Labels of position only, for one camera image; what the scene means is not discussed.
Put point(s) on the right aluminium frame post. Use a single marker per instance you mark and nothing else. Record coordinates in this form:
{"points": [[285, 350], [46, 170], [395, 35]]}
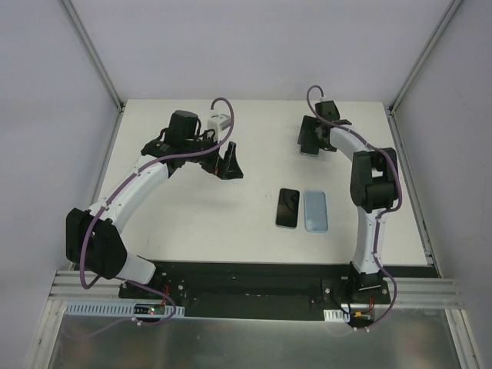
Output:
{"points": [[436, 35]]}

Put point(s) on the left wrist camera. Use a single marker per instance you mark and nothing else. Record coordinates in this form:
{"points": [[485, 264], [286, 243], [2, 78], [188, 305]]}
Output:
{"points": [[217, 123]]}

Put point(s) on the white cable duct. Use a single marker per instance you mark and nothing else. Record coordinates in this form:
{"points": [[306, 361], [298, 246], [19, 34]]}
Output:
{"points": [[118, 309], [336, 316]]}

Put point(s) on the right white cable duct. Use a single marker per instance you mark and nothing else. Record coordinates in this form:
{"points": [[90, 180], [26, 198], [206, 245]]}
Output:
{"points": [[336, 316]]}

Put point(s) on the right aluminium extrusion rail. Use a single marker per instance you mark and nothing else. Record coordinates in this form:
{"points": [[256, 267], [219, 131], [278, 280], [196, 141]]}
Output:
{"points": [[433, 293]]}

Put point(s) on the left aluminium frame post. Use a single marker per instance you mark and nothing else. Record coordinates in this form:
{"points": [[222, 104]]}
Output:
{"points": [[81, 32]]}

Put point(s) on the light blue phone case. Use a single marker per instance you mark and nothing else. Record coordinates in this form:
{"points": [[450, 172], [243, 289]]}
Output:
{"points": [[315, 212]]}

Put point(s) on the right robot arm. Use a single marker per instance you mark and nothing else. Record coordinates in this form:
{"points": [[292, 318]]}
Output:
{"points": [[375, 190]]}

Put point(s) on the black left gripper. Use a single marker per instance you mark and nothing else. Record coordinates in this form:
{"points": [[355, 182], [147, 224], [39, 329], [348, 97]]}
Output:
{"points": [[217, 165]]}

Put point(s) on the aluminium frame post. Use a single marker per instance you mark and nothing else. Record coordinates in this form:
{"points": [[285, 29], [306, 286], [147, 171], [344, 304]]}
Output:
{"points": [[436, 35], [81, 32]]}

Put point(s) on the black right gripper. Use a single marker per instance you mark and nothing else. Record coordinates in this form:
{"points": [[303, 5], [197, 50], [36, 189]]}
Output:
{"points": [[307, 135]]}

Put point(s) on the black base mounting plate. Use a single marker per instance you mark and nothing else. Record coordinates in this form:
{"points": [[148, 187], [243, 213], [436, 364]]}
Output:
{"points": [[288, 292]]}

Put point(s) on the left white cable duct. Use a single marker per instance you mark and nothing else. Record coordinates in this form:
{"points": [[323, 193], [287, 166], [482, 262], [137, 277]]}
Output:
{"points": [[118, 309]]}

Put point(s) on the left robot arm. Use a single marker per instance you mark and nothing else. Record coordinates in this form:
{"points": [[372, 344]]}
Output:
{"points": [[93, 236]]}

